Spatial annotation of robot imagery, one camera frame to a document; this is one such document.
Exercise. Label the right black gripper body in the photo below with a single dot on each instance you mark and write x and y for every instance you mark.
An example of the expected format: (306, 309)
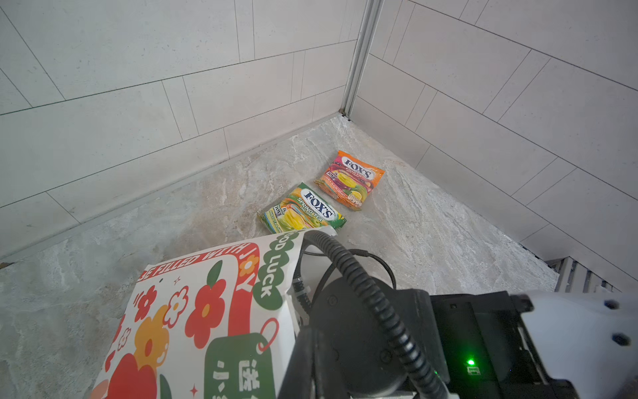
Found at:
(343, 353)

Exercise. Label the white floral paper bag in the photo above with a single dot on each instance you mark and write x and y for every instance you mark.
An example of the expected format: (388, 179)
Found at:
(218, 323)

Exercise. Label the green yellow Fox's candy bag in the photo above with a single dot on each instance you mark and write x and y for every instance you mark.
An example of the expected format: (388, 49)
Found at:
(301, 209)

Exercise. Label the orange pink Fox's candy bag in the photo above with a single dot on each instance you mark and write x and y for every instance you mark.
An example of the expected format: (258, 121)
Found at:
(349, 180)

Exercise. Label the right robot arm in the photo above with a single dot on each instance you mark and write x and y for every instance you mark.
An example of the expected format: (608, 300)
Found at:
(531, 345)

